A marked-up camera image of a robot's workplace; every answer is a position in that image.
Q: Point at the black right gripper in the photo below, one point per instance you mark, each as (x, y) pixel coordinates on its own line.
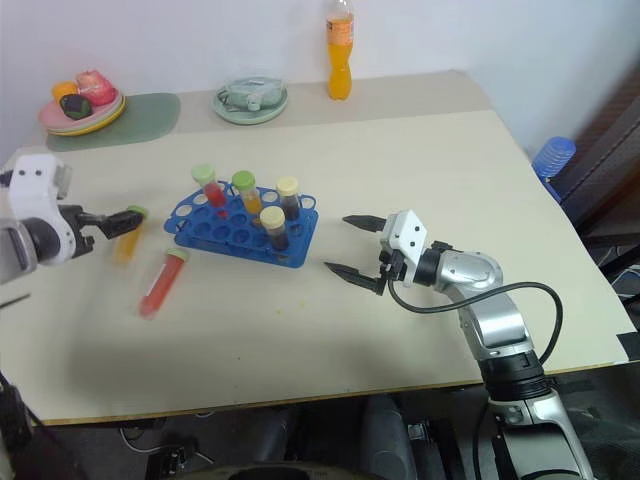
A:
(392, 267)

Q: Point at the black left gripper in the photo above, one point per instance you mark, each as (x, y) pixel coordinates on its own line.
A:
(79, 231)

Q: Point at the yellow liquid test tube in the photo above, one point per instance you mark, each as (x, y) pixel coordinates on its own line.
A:
(124, 249)

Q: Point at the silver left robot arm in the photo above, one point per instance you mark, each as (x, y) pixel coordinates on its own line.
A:
(15, 250)

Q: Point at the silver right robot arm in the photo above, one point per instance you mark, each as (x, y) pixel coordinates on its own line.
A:
(480, 270)

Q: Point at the red liquid test tube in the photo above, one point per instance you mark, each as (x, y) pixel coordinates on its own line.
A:
(160, 285)

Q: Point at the blue test tube rack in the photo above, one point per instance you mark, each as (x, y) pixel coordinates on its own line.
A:
(240, 235)

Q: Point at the cream table cover sheet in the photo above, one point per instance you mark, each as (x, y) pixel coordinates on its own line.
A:
(400, 175)

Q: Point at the dark tube with yellow cap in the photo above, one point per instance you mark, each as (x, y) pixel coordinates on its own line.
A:
(290, 202)
(277, 232)

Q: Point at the stack of coloured plates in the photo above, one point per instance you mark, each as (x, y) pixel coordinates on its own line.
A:
(100, 120)

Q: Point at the red tube with green cap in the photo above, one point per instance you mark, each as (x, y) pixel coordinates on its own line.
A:
(215, 192)

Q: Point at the green placemat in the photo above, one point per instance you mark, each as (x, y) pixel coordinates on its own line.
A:
(150, 115)

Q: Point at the dark toy avocado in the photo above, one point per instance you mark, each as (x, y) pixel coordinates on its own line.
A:
(75, 106)

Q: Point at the orange tube with green cap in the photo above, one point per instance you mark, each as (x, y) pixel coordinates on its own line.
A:
(250, 197)

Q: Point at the pink toy apple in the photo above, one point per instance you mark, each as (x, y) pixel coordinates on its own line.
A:
(95, 87)

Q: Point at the orange toy fruit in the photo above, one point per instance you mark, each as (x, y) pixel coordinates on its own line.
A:
(64, 90)

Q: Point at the pale green plate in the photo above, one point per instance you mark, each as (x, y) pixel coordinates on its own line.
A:
(227, 112)

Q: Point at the orange soda bottle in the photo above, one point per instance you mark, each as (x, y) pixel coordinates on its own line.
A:
(340, 60)

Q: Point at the dark rounded shape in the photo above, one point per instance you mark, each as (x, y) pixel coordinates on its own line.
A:
(387, 440)

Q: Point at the pale green folded pouch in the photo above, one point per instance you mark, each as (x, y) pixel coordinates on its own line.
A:
(252, 90)

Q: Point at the black robot torso part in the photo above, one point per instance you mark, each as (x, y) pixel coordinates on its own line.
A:
(12, 415)

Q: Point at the black box on floor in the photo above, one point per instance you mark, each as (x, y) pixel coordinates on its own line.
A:
(172, 460)

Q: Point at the dark wooden furniture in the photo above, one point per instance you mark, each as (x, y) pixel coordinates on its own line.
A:
(610, 165)

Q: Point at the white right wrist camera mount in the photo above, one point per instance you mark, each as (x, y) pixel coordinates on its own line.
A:
(407, 235)

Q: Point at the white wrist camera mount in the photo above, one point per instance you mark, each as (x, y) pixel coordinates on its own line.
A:
(407, 235)
(30, 190)

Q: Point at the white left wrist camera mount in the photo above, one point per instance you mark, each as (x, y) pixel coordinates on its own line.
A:
(30, 190)

